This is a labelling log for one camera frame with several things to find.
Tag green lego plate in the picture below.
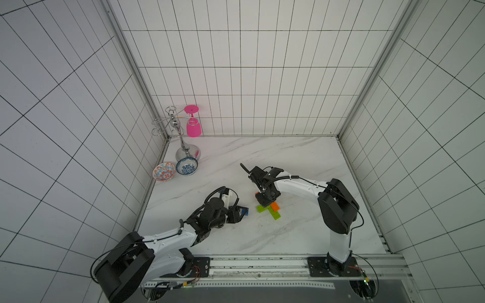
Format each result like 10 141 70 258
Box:
268 207 281 220
256 205 270 213

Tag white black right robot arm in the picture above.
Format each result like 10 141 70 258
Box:
240 164 359 276

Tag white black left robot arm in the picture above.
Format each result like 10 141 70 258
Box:
90 186 249 302

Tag blue floral ceramic bowl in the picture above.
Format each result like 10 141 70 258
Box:
176 157 198 175

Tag orange patterned ceramic bowl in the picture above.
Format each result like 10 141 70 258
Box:
152 162 176 182

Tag pink plastic wine glass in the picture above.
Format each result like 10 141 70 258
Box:
184 105 202 138

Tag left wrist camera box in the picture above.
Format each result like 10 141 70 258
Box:
221 188 231 209

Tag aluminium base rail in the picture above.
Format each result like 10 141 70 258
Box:
142 255 412 289

